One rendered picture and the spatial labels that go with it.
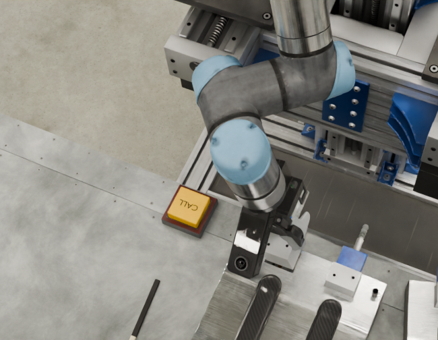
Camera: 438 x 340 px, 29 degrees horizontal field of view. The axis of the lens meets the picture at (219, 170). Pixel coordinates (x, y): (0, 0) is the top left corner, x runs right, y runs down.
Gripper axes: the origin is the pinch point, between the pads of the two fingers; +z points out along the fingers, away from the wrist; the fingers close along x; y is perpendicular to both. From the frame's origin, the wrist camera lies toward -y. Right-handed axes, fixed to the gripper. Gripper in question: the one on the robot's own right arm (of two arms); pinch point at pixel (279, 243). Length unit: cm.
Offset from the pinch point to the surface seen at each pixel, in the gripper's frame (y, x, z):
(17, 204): -9, 53, 6
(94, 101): 44, 101, 89
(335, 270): -0.4, -9.3, 3.9
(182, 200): 3.5, 23.0, 8.2
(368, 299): -2.2, -15.6, 7.3
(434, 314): 0.3, -25.8, 12.6
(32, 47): 55, 131, 86
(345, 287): -2.3, -11.9, 4.0
